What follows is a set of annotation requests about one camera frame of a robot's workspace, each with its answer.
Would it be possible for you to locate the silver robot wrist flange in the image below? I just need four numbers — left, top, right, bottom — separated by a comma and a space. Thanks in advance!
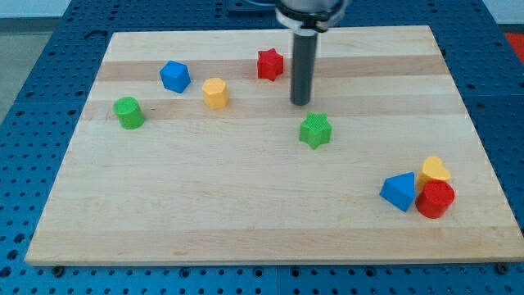
275, 0, 351, 33

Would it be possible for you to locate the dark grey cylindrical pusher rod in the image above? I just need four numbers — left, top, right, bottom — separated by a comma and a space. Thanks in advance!
290, 34, 318, 106

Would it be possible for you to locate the green star block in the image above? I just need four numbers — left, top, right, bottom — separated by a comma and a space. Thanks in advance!
299, 111, 332, 149

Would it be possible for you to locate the red star block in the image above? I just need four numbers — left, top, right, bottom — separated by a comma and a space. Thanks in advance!
257, 48, 284, 81

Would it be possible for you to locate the blue triangle block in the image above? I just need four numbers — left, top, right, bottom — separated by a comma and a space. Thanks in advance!
379, 172, 415, 212

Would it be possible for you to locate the yellow hexagon block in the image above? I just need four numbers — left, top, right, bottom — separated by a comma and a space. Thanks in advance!
201, 77, 229, 110

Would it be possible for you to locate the blue cube block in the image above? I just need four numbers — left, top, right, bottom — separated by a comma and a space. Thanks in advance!
160, 61, 191, 93

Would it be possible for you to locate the light wooden board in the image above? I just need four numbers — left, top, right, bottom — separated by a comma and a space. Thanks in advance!
25, 25, 523, 266

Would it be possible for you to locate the yellow heart block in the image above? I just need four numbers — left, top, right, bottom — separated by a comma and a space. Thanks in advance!
415, 156, 451, 190

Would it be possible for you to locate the green cylinder block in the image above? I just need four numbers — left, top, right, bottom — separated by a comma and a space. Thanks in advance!
113, 97, 145, 129

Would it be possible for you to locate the red cylinder block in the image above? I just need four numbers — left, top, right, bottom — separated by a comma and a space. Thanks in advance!
415, 180, 455, 219

